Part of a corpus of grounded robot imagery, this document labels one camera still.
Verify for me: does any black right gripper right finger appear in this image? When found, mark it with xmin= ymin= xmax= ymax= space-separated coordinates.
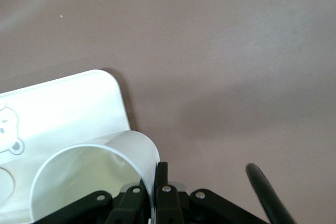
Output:
xmin=153 ymin=162 xmax=271 ymax=224

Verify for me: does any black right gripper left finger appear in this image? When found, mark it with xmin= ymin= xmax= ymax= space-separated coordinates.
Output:
xmin=34 ymin=182 xmax=148 ymax=224

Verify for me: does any white plastic cup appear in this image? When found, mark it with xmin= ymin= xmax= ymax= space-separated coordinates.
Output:
xmin=29 ymin=130 xmax=161 ymax=224

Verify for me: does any cream bear print tray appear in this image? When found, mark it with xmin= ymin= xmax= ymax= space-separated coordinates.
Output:
xmin=0 ymin=69 xmax=132 ymax=224

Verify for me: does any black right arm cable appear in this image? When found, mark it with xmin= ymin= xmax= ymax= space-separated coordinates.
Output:
xmin=245 ymin=163 xmax=298 ymax=224

